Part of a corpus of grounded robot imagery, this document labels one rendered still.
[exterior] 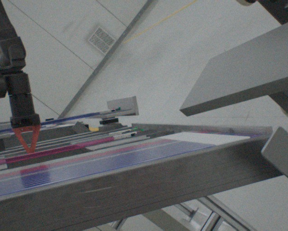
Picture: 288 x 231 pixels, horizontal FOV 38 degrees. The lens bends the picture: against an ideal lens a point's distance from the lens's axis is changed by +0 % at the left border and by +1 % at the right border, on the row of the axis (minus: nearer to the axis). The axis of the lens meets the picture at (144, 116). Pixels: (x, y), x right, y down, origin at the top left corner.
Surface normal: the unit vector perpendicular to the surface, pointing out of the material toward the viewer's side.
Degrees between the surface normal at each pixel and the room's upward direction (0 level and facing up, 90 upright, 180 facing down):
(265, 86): 90
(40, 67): 90
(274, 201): 0
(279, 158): 90
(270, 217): 0
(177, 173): 90
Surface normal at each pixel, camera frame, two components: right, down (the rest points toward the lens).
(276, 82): -0.50, 0.78
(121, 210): 0.34, 0.00
